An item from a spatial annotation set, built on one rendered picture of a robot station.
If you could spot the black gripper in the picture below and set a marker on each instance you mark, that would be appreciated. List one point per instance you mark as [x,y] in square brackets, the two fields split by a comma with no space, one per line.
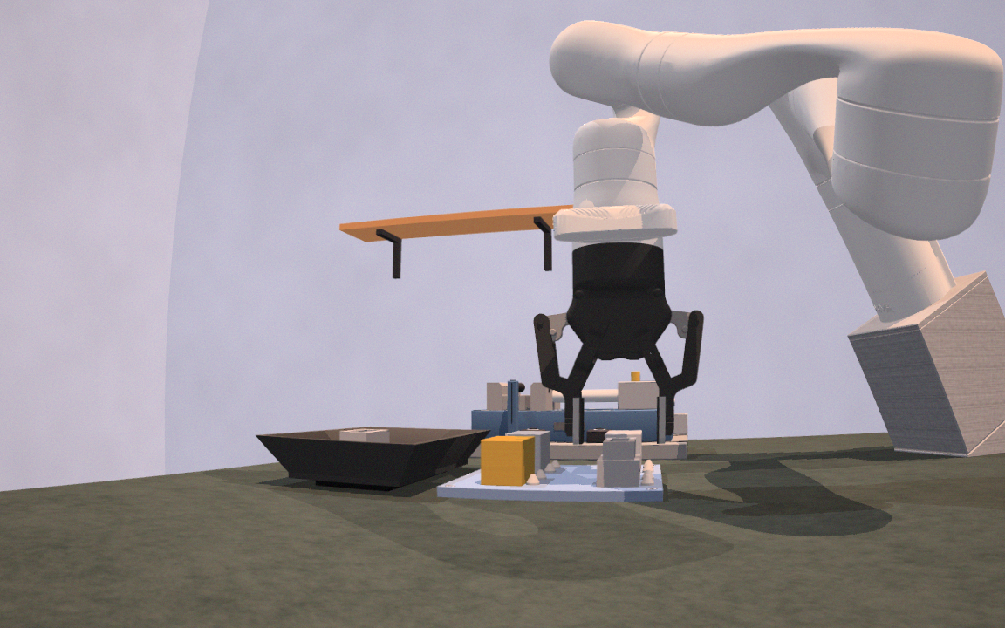
[616,314]

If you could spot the orange block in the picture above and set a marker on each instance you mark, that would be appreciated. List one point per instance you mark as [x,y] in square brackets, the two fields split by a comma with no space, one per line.
[507,460]

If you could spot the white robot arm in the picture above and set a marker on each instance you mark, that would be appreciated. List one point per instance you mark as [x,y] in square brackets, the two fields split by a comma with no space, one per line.
[914,131]

